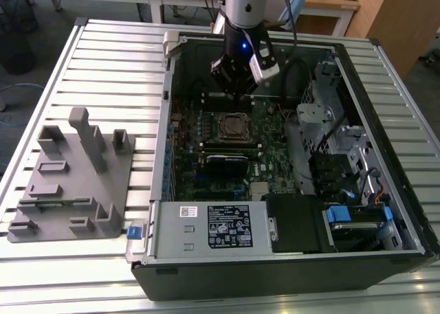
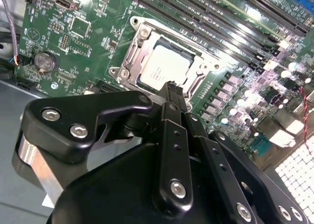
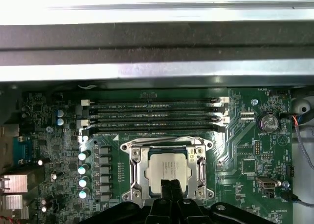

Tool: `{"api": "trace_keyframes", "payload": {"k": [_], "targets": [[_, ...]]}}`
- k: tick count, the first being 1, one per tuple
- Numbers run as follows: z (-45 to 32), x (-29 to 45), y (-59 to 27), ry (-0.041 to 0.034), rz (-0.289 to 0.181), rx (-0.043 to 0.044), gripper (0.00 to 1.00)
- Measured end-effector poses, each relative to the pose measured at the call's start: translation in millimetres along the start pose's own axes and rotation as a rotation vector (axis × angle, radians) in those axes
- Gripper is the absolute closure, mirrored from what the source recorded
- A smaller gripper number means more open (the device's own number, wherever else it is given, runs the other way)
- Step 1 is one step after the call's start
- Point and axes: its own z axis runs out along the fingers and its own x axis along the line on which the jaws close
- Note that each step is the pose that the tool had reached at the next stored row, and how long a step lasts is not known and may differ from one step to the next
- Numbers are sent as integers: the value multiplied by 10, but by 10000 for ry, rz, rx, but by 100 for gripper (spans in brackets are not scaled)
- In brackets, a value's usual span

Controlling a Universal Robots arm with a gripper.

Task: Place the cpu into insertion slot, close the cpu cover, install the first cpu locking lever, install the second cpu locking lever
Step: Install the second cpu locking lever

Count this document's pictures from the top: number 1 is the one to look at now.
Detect black disk bay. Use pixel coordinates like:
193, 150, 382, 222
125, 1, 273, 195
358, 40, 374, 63
307, 153, 355, 202

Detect metal socket cover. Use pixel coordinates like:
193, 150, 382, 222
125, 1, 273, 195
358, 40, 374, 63
219, 113, 254, 142

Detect blue floor cable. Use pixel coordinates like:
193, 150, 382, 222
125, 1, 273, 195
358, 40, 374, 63
0, 82, 45, 128

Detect wooden cabinet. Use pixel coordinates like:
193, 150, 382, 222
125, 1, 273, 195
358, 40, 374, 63
346, 0, 440, 80

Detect hard disk in blue carrier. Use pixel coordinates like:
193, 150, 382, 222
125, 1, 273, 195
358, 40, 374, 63
322, 205, 395, 254

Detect silver power supply unit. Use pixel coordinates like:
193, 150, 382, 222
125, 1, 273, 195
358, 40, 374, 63
146, 200, 276, 260

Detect grey parts rack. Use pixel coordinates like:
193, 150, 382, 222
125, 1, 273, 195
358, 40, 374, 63
6, 106, 138, 243

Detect black RAM slot bank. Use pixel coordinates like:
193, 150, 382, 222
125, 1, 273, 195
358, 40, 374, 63
202, 93, 254, 113
205, 139, 262, 149

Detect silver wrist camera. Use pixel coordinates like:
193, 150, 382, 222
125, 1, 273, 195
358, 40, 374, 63
247, 45, 281, 85

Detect black PC case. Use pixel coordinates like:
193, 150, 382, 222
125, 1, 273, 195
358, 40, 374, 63
125, 30, 440, 302

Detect black graphics card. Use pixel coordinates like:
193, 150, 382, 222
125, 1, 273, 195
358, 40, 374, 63
205, 153, 249, 178

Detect perforated metal drive cage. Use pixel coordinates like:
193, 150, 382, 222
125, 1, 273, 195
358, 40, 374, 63
296, 61, 344, 157

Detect coloured power wires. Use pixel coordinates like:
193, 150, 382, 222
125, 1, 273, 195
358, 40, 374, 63
369, 186, 391, 207

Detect black office chair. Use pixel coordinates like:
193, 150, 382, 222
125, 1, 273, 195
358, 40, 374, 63
0, 0, 39, 76

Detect CPU socket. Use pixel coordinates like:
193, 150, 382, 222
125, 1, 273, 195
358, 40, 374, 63
217, 111, 256, 142

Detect thick black cable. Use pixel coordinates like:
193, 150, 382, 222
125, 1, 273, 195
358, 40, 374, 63
316, 110, 344, 153
280, 58, 311, 102

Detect silver square CPU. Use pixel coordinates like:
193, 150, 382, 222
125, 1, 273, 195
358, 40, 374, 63
226, 119, 245, 135

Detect green motherboard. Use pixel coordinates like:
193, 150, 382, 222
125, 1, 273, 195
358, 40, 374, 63
170, 97, 303, 202

